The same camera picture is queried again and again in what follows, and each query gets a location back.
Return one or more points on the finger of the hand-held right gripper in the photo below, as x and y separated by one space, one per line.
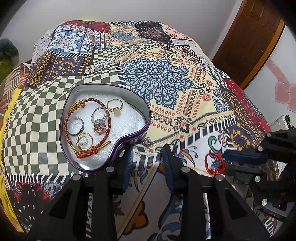
245 155
240 173

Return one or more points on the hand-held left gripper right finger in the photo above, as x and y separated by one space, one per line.
167 166

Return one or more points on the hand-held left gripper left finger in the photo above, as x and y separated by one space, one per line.
128 166

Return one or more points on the silver earring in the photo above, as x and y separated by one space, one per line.
147 141

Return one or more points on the purple heart-shaped tin box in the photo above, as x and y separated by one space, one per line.
129 120

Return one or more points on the patchwork printed blanket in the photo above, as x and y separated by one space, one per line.
161 88

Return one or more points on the brown wooden door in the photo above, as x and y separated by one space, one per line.
249 39

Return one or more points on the yellow bed sheet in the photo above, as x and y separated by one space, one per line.
7 109

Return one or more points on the orange striped cloth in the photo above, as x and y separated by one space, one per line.
13 81

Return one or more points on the green patterned bag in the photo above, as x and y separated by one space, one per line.
4 67

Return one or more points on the dark green cloth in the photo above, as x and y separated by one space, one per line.
8 47

